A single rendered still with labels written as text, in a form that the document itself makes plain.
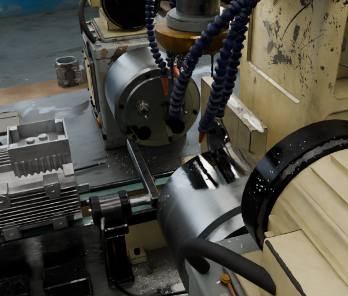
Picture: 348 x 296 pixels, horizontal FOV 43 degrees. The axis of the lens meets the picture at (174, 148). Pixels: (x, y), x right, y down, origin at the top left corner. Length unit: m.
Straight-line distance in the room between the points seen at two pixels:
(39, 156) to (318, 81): 0.58
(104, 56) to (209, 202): 0.77
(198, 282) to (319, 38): 0.51
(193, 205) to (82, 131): 0.98
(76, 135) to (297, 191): 1.25
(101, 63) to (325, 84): 0.72
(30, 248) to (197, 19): 0.61
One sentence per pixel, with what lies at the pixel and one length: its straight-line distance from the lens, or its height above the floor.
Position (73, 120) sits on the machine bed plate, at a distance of 1.74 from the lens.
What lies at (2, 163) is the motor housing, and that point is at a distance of 0.97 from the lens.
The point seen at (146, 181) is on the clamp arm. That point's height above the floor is 1.03.
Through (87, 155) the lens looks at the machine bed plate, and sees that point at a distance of 1.51.
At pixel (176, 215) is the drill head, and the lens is 0.76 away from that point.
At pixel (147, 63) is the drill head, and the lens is 1.21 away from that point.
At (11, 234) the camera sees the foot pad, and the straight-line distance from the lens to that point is 1.00.
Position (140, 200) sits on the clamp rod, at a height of 1.02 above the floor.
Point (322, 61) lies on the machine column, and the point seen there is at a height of 1.29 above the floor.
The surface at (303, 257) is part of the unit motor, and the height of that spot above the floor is 1.31.
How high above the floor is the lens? 1.60
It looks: 32 degrees down
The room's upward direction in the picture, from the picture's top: 2 degrees counter-clockwise
